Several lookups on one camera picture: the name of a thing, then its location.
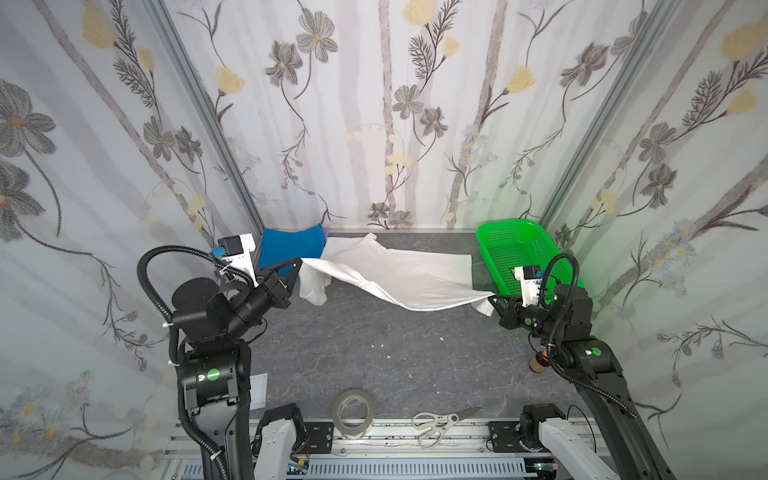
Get white t-shirt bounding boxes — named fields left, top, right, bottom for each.
left=299, top=233, right=493, bottom=316

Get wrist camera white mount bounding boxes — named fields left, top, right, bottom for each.
left=513, top=265, right=544, bottom=307
left=212, top=233, right=257, bottom=286

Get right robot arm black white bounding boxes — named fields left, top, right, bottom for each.
left=488, top=253, right=675, bottom=479

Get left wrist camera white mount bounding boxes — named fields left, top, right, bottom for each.
left=212, top=233, right=257, bottom=286

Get aluminium corner wall profile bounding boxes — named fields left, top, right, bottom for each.
left=540, top=0, right=681, bottom=228
left=142, top=0, right=264, bottom=240

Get aluminium corner wall profile left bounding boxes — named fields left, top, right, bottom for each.
left=142, top=0, right=264, bottom=240

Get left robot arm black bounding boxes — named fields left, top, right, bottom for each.
left=136, top=245, right=302, bottom=479

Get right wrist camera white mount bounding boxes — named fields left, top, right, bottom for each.
left=513, top=265, right=544, bottom=307

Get white slotted cable duct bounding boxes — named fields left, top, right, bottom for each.
left=283, top=458, right=537, bottom=479

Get brown bottle orange cap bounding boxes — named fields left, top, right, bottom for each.
left=529, top=351, right=550, bottom=374

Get aluminium corner wall profile right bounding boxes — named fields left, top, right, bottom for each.
left=540, top=0, right=681, bottom=228

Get white handled scissors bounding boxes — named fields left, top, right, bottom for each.
left=411, top=407, right=481, bottom=449

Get roll of clear tape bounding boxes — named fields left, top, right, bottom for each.
left=331, top=389, right=375, bottom=440

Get green plastic laundry basket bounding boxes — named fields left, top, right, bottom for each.
left=476, top=219, right=561, bottom=297

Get folded blue t-shirt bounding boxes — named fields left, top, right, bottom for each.
left=259, top=224, right=326, bottom=269

